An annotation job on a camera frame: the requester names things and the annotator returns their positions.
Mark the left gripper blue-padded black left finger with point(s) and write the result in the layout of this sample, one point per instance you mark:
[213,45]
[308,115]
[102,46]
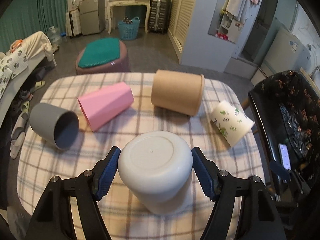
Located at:
[52,217]

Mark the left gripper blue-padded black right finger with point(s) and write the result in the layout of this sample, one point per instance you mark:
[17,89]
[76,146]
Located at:
[258,219]

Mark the white plastic cup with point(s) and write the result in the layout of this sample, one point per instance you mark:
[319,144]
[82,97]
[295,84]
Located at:
[157,168]

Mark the grey plastic cup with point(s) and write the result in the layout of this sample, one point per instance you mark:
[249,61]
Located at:
[56,125]

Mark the leaf-patterned paper cup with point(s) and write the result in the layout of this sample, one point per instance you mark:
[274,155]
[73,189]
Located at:
[231,122]

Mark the pink faceted cup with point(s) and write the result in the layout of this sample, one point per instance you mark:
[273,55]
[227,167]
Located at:
[101,106]

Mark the brown kraft paper cup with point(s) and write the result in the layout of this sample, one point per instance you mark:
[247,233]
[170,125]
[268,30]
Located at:
[177,91]

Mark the plaid tablecloth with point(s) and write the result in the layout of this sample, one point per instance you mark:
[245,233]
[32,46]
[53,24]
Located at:
[124,215]

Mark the smartphone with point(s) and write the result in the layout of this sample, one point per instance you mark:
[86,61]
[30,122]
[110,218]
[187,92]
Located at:
[284,155]

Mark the white slipper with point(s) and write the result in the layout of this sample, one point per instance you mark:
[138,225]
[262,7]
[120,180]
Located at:
[16,145]

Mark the black floral chair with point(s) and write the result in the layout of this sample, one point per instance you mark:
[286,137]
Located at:
[286,111]

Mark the green slipper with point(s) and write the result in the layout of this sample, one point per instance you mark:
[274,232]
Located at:
[37,86]

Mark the leaf-print blanket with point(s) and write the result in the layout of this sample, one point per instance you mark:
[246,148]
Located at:
[11,66]

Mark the mauve round ottoman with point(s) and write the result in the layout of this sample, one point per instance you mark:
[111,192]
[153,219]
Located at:
[120,65]

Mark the white washing machine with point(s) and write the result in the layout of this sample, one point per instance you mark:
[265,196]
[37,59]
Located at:
[285,53]

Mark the bed with cream bedding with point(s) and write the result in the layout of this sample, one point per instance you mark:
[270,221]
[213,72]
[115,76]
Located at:
[37,47]

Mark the green seat cushion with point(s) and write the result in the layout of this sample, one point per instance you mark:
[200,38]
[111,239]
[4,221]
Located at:
[100,52]

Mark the water jug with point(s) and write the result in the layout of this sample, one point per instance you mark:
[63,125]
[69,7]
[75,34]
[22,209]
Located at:
[54,35]

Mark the white suitcase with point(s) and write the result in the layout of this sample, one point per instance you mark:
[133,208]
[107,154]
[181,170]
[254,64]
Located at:
[73,24]

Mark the blue laundry basket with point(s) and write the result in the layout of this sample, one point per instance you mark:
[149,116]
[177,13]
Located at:
[128,29]

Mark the silver mini fridge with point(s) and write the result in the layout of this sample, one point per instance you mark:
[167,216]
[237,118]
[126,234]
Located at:
[92,16]

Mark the green curtain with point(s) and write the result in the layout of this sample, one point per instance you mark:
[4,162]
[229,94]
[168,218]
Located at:
[25,17]

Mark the louvered wardrobe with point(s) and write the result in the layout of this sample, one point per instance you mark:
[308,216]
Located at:
[181,12]

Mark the black silver trunk suitcase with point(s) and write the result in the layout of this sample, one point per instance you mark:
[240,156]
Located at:
[158,16]

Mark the white vanity table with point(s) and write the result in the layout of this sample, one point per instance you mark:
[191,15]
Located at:
[124,3]

